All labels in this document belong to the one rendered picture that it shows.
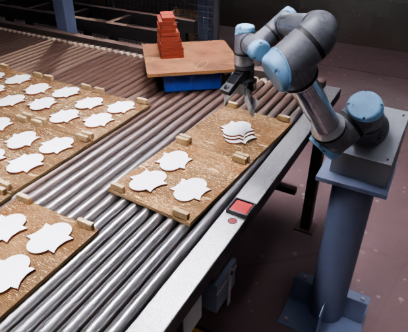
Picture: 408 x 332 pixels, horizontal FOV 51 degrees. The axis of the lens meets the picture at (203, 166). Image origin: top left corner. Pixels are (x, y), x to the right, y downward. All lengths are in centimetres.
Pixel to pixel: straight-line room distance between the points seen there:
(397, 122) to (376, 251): 122
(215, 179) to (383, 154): 63
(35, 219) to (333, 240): 121
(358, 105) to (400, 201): 181
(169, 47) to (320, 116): 121
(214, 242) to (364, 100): 69
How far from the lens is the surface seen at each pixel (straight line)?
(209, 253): 130
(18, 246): 140
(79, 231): 139
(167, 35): 239
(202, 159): 167
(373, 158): 172
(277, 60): 120
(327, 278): 213
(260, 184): 158
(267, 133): 188
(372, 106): 154
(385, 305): 253
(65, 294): 126
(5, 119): 214
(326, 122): 143
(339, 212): 188
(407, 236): 300
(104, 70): 268
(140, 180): 155
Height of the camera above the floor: 182
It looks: 33 degrees down
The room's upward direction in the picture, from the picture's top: straight up
